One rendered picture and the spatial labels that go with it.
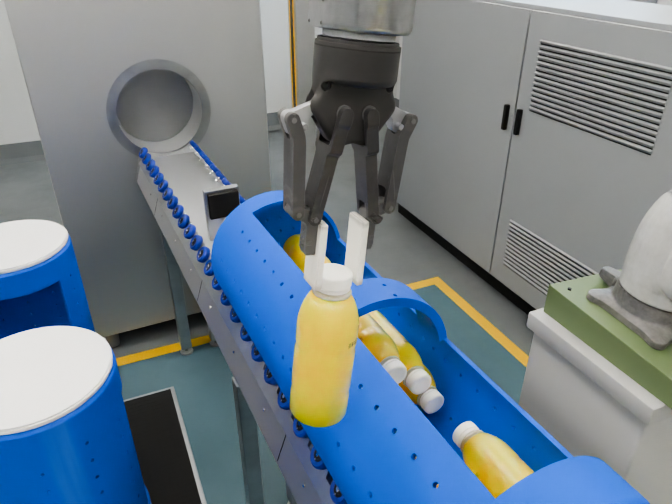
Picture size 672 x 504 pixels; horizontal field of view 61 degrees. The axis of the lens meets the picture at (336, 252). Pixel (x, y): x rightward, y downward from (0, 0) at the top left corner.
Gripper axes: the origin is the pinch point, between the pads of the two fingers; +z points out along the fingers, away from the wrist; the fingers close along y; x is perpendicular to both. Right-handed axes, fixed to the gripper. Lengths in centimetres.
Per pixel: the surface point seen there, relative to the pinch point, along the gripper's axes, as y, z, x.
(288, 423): -10, 49, -30
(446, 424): -30, 40, -11
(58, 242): 26, 39, -101
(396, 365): -18.6, 25.9, -12.1
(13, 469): 35, 52, -37
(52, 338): 28, 41, -59
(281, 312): -6.5, 24.2, -28.9
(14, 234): 36, 40, -110
